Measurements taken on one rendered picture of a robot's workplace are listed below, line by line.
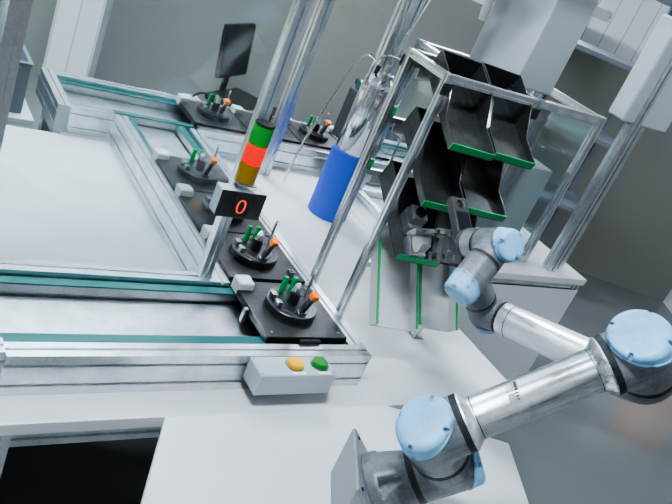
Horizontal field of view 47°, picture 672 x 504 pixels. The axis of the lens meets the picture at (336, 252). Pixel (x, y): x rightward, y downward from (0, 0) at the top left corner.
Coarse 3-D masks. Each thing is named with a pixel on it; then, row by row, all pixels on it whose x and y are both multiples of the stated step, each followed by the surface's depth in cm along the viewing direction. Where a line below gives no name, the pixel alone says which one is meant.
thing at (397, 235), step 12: (396, 168) 211; (384, 180) 210; (408, 180) 216; (384, 192) 209; (408, 192) 215; (396, 204) 202; (408, 204) 212; (396, 216) 201; (432, 216) 209; (396, 228) 204; (432, 228) 208; (396, 240) 199; (396, 252) 198; (420, 264) 202; (432, 264) 202
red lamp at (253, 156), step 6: (246, 150) 181; (252, 150) 180; (258, 150) 180; (264, 150) 180; (246, 156) 181; (252, 156) 180; (258, 156) 180; (264, 156) 182; (246, 162) 181; (252, 162) 181; (258, 162) 181
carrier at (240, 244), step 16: (224, 240) 219; (240, 240) 215; (256, 240) 215; (224, 256) 211; (240, 256) 211; (256, 256) 214; (272, 256) 218; (224, 272) 205; (240, 272) 207; (256, 272) 210; (272, 272) 214
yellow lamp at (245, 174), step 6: (240, 162) 183; (240, 168) 182; (246, 168) 181; (252, 168) 182; (258, 168) 183; (240, 174) 183; (246, 174) 182; (252, 174) 182; (240, 180) 183; (246, 180) 183; (252, 180) 183
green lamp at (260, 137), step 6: (258, 126) 177; (252, 132) 179; (258, 132) 178; (264, 132) 178; (270, 132) 178; (252, 138) 179; (258, 138) 178; (264, 138) 178; (270, 138) 180; (252, 144) 179; (258, 144) 179; (264, 144) 179
